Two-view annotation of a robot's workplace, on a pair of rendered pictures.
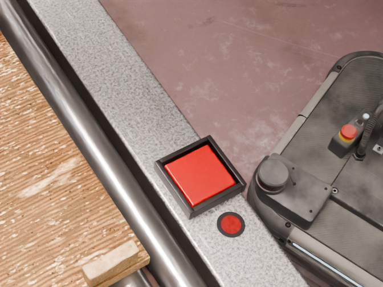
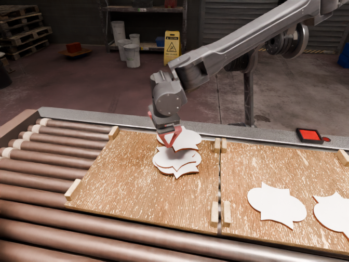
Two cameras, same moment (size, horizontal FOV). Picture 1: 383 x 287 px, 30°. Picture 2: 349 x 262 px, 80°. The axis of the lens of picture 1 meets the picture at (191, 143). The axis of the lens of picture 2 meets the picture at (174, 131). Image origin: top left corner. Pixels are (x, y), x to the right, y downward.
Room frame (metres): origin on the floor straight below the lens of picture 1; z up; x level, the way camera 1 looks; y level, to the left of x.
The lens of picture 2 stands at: (0.23, 0.80, 1.43)
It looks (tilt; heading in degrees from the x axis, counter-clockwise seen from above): 37 degrees down; 322
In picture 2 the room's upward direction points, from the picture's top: straight up
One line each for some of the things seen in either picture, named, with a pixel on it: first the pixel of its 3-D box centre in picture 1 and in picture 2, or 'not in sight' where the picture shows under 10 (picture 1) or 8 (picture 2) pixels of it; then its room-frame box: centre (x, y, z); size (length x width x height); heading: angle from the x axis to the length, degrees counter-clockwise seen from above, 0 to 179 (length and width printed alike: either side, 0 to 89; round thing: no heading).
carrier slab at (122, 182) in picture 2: not in sight; (154, 169); (0.64, 0.57, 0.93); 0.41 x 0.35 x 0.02; 42
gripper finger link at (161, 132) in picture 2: not in sight; (166, 132); (0.62, 0.53, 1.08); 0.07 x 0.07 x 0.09; 72
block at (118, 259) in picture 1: (111, 263); (344, 158); (0.28, 0.06, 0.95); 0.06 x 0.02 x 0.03; 133
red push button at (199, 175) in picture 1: (199, 176); (309, 135); (0.42, -0.02, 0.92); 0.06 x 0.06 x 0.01; 42
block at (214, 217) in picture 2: not in sight; (214, 213); (0.40, 0.54, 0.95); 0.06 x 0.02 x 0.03; 132
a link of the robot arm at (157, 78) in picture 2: not in sight; (162, 86); (0.63, 0.53, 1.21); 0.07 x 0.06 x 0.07; 153
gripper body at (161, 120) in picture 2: not in sight; (163, 106); (0.64, 0.52, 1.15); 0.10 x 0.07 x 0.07; 162
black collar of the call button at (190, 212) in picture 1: (199, 176); (309, 135); (0.42, -0.02, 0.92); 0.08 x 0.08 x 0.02; 42
